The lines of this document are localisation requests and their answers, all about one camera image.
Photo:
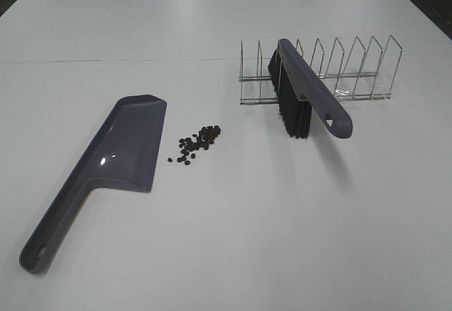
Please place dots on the purple hand brush black bristles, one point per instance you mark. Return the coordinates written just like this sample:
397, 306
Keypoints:
301, 93

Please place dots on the pile of coffee beans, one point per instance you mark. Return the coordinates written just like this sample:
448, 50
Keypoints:
189, 146

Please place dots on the purple plastic dustpan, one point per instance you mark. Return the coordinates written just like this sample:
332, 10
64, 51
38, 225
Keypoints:
122, 155

